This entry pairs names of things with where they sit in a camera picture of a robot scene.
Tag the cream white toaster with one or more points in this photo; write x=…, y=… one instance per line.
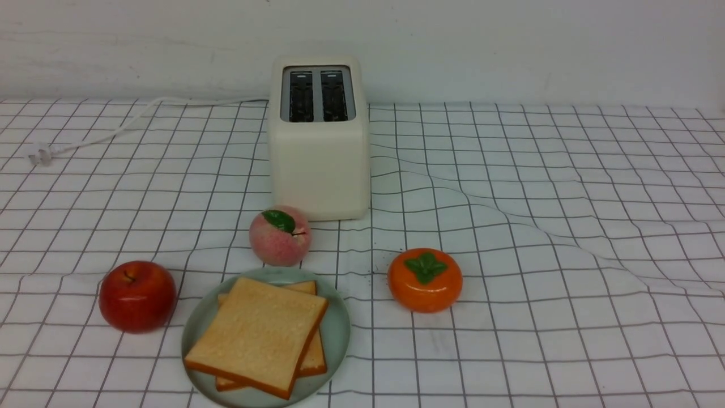
x=318, y=137

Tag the white grid tablecloth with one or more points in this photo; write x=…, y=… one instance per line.
x=590, y=242

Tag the orange persimmon with green leaf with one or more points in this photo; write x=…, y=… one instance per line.
x=425, y=280

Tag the red apple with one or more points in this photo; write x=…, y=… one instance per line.
x=137, y=297

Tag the pink peach with leaf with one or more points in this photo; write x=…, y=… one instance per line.
x=280, y=236

